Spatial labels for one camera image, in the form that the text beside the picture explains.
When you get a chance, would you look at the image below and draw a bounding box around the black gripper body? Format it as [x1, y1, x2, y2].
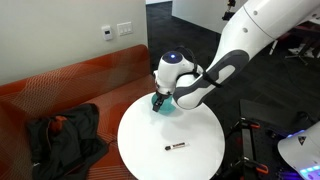
[154, 89, 175, 100]

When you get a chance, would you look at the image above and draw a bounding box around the teal bowl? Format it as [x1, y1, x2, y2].
[150, 93, 177, 116]

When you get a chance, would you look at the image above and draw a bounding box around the black and white marker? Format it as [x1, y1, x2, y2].
[164, 141, 190, 152]

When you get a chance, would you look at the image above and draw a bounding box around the red patterned sofa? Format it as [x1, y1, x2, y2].
[0, 44, 156, 180]

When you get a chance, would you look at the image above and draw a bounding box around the orange and black clamp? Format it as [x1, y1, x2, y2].
[238, 119, 262, 130]
[243, 157, 270, 175]

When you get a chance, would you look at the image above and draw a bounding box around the black jacket with red lining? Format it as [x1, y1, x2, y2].
[26, 103, 110, 180]

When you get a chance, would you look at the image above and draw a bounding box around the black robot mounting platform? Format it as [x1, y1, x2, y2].
[213, 98, 320, 180]

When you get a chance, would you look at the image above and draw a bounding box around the black cable along robot arm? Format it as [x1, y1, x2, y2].
[174, 45, 224, 89]

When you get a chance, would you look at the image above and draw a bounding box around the white wall light switch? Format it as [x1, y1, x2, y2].
[116, 21, 134, 37]

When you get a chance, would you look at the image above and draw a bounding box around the white wall thermostat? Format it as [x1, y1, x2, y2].
[101, 25, 114, 42]

